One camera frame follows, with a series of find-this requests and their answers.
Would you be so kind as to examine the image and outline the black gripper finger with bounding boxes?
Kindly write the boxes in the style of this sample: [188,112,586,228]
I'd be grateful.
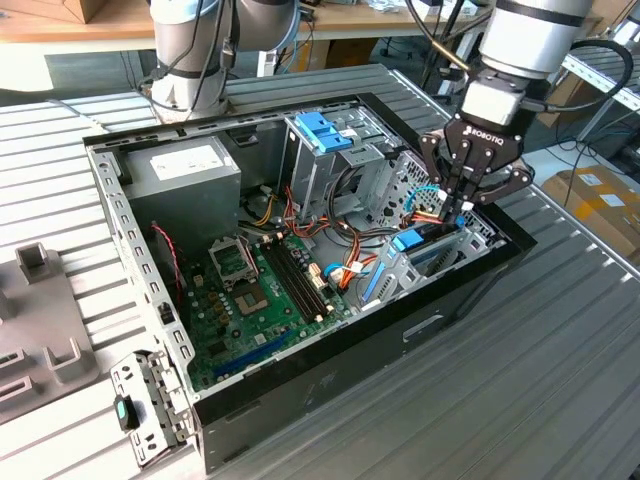
[418,132,475,222]
[452,147,534,227]

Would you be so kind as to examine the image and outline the orange yellow wire black plug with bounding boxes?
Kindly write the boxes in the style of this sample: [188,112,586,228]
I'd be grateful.
[410,207,454,226]

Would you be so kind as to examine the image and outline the hard disk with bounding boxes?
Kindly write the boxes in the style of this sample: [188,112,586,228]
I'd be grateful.
[362,212,469,307]

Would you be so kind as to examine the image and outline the grey metal disk bay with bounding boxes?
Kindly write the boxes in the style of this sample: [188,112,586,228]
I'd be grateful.
[357,214,506,314]

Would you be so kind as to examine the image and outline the installed blue disk carrier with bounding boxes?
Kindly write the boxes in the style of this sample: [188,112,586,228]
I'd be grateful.
[294,112,355,155]

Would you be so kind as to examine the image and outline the cardboard box yellow tape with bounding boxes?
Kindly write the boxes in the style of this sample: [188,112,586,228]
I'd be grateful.
[542,164,640,261]

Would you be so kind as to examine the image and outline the large brown cardboard box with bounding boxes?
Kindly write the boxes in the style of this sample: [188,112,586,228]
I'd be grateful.
[537,72,596,129]

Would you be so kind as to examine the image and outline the black tripod stand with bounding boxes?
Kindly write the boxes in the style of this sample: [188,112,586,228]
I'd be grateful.
[419,0,469,99]

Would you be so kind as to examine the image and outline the metal slat table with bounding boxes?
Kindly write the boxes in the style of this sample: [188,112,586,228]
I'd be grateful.
[557,37,640,146]

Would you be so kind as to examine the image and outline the grey metal drive cage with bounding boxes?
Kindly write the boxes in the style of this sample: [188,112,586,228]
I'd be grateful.
[279,107,404,224]

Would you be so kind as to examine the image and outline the black RAM slot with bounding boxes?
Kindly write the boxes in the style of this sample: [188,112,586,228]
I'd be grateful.
[260,240,325,324]
[273,235,335,317]

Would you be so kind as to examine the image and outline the wooden desk white legs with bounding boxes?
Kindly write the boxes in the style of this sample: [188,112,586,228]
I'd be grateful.
[0,0,604,99]

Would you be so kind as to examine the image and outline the black PC case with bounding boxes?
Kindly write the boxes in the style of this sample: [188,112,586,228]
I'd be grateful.
[82,91,539,475]

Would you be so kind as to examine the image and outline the metal socket cover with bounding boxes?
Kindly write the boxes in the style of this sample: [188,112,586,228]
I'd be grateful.
[207,234,262,294]

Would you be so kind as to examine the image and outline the CPU socket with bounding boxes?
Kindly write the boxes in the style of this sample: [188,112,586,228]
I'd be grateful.
[233,280,275,319]

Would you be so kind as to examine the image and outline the blue expansion slot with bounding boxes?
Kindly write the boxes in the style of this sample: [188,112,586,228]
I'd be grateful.
[212,327,294,380]

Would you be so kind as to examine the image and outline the grey power supply unit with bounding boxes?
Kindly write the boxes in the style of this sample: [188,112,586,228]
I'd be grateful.
[122,135,244,251]

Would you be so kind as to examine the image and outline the green motherboard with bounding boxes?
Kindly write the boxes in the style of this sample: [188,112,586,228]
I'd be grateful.
[187,233,354,394]

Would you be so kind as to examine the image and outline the black teal latch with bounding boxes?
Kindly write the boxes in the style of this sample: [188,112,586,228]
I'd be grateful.
[112,393,148,432]

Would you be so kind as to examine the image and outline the grey parts rack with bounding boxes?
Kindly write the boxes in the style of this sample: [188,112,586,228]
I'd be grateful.
[0,242,102,427]

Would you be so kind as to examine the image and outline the blue data wire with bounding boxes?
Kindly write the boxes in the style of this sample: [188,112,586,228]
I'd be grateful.
[323,262,374,289]
[402,183,447,214]

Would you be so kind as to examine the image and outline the black cable bundle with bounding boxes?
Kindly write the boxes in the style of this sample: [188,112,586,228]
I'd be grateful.
[324,164,404,246]

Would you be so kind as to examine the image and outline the red orange wire bundle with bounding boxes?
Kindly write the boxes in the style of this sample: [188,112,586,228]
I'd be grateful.
[282,184,381,296]

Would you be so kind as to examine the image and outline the yellow orange wire white plug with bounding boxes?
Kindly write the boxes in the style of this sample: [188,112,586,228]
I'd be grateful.
[254,185,279,226]

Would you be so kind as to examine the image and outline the red black twisted wire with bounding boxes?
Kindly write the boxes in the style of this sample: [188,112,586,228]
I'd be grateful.
[151,223,188,302]

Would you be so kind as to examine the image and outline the grey metal rear bracket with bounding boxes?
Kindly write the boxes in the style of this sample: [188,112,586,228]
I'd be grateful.
[108,349,197,469]

